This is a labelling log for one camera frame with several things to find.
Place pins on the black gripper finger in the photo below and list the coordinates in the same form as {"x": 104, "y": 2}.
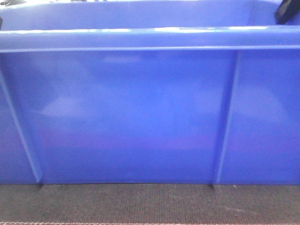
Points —
{"x": 286, "y": 11}

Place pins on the large blue plastic bin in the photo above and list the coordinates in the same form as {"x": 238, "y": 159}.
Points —
{"x": 149, "y": 91}

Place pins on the black conveyor belt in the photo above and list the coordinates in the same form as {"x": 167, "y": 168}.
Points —
{"x": 149, "y": 204}

